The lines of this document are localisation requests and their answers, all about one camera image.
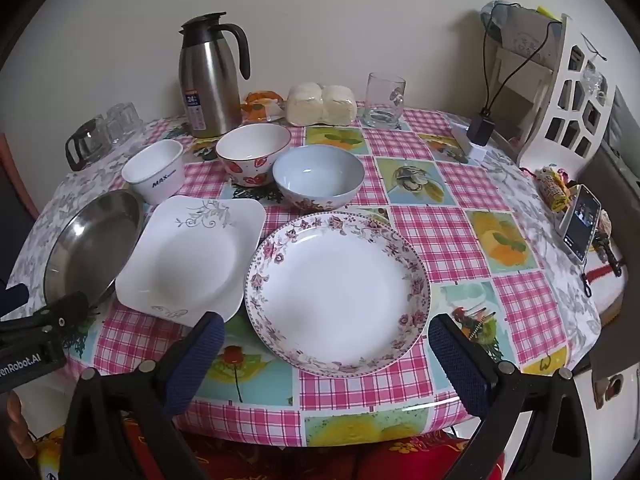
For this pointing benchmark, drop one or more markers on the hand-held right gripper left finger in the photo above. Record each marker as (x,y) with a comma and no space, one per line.
(202,355)

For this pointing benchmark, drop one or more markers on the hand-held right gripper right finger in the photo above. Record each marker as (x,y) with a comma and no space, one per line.
(457,365)

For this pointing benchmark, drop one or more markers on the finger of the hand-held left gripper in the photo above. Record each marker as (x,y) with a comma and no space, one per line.
(15,296)
(75,310)

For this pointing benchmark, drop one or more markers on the stainless steel plate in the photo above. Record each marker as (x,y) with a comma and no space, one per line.
(90,245)

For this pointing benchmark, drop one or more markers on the square white plate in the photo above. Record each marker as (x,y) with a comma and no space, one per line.
(195,260)

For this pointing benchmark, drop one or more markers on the round pink floral plate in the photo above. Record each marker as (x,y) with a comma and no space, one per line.
(335,295)

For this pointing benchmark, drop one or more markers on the white bowl blue print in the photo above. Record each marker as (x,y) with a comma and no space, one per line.
(150,165)

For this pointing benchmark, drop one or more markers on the strawberry print bowl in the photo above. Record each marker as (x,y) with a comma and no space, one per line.
(250,147)

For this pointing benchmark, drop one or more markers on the light blue floral bowl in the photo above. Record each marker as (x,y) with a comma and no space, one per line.
(317,172)

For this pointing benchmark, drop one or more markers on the person's left hand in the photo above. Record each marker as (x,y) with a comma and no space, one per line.
(20,425)

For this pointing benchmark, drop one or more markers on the black panel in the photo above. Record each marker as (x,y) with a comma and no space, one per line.
(7,220)

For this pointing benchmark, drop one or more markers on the reddish brown board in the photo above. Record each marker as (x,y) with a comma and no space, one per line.
(15,175)

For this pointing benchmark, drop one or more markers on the red patterned cloth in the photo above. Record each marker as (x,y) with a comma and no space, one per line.
(300,460)

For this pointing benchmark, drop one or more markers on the white appliance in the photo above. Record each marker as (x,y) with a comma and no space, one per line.
(605,425)

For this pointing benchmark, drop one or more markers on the small clear glass cup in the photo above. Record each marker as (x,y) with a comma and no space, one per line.
(129,117)
(112,127)

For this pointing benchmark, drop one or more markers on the bunch of keys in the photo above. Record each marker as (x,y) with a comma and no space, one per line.
(607,250)

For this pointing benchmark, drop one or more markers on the colourful candy packet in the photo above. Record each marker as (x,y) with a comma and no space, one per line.
(555,187)

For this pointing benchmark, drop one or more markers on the black charger adapter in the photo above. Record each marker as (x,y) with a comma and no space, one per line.
(481,130)

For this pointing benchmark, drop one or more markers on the orange snack bag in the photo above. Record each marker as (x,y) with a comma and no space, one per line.
(260,105)

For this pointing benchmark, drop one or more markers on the white openwork rack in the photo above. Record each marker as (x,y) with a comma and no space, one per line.
(550,125)

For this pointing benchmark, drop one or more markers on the stainless steel thermos jug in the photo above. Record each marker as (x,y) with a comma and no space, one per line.
(210,80)

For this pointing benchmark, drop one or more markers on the clear glass mug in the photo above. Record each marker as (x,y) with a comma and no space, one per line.
(382,105)

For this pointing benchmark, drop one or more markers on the bag of steamed buns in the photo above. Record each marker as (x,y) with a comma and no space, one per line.
(320,105)

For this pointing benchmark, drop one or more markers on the patterned cloth bag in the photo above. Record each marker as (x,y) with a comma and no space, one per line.
(520,35)

